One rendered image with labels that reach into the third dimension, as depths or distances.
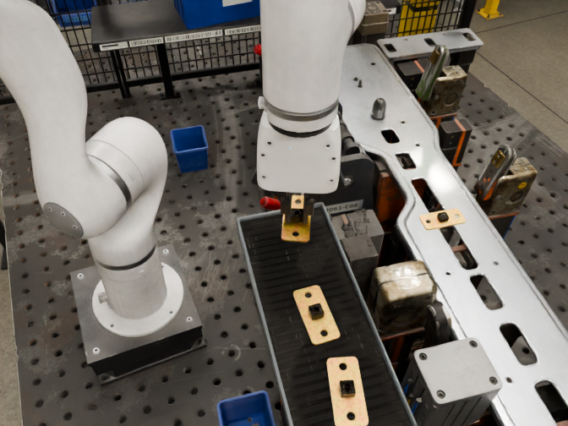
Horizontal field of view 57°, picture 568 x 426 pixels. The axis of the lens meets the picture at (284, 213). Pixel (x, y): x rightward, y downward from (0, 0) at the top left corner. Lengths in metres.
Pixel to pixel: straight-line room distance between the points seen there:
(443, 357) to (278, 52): 0.45
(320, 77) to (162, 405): 0.82
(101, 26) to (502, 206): 1.15
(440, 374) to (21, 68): 0.68
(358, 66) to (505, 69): 2.19
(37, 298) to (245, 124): 0.81
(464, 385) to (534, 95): 2.77
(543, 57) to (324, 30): 3.32
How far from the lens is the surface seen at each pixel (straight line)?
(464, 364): 0.75
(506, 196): 1.16
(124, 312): 1.12
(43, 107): 0.79
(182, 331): 1.12
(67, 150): 0.80
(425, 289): 0.84
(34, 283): 1.42
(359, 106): 1.29
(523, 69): 3.60
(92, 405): 1.21
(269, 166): 0.62
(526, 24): 4.12
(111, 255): 0.96
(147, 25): 1.60
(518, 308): 0.97
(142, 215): 0.95
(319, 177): 0.63
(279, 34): 0.51
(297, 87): 0.53
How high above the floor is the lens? 1.75
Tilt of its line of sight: 48 degrees down
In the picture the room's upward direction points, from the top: straight up
